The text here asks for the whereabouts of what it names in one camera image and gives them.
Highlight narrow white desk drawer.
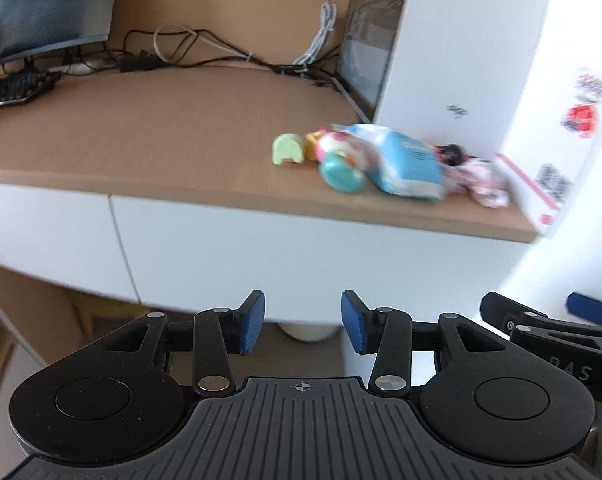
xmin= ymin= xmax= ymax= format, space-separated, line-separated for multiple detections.
xmin=0 ymin=182 xmax=136 ymax=307

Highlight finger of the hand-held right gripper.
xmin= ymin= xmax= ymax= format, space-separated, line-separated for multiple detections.
xmin=566 ymin=292 xmax=602 ymax=329
xmin=480 ymin=291 xmax=602 ymax=359

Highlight green arch-shaped toy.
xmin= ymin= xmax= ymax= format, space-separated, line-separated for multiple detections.
xmin=272 ymin=132 xmax=306 ymax=166

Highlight black power adapter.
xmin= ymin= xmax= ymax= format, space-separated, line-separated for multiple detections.
xmin=118 ymin=49 xmax=162 ymax=74

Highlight wide white desk drawer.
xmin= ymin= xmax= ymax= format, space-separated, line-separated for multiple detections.
xmin=109 ymin=195 xmax=538 ymax=324

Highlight white waste bin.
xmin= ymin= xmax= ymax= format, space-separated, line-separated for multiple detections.
xmin=279 ymin=321 xmax=340 ymax=344

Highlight white box with red print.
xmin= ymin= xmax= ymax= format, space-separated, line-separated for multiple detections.
xmin=495 ymin=55 xmax=602 ymax=239

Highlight green stool with wooden legs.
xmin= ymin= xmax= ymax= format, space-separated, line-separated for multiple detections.
xmin=66 ymin=292 xmax=148 ymax=342

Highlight yellow bunny toy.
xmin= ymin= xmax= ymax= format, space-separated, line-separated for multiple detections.
xmin=303 ymin=130 xmax=326 ymax=162

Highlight white bundled power cable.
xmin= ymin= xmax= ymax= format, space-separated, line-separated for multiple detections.
xmin=294 ymin=0 xmax=338 ymax=67

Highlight black computer monitor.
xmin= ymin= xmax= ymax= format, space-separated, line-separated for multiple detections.
xmin=0 ymin=0 xmax=120 ymax=70

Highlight black cables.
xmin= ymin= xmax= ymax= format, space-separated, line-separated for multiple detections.
xmin=123 ymin=28 xmax=342 ymax=87

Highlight small black toy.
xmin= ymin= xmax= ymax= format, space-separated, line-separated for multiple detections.
xmin=433 ymin=143 xmax=467 ymax=166

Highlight colourful doll with teal base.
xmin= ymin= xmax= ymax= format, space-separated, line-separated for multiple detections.
xmin=315 ymin=128 xmax=370 ymax=195

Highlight pink white wrapper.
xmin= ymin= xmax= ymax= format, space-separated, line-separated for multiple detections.
xmin=445 ymin=157 xmax=512 ymax=209

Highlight white power strip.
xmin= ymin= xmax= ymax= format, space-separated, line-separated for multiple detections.
xmin=47 ymin=59 xmax=120 ymax=76

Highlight blue tissue packet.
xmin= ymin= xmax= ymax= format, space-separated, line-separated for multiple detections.
xmin=333 ymin=123 xmax=450 ymax=202

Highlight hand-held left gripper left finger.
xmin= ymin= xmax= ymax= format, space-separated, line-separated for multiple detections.
xmin=100 ymin=289 xmax=266 ymax=399

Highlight white computer case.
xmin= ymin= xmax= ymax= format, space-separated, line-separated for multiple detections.
xmin=333 ymin=0 xmax=554 ymax=162

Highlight grey looped cable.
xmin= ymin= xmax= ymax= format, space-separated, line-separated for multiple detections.
xmin=153 ymin=23 xmax=254 ymax=67

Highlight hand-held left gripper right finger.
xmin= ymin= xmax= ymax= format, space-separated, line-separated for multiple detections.
xmin=341 ymin=289 xmax=506 ymax=400

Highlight black keyboard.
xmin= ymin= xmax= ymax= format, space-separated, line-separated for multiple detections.
xmin=0 ymin=70 xmax=63 ymax=111

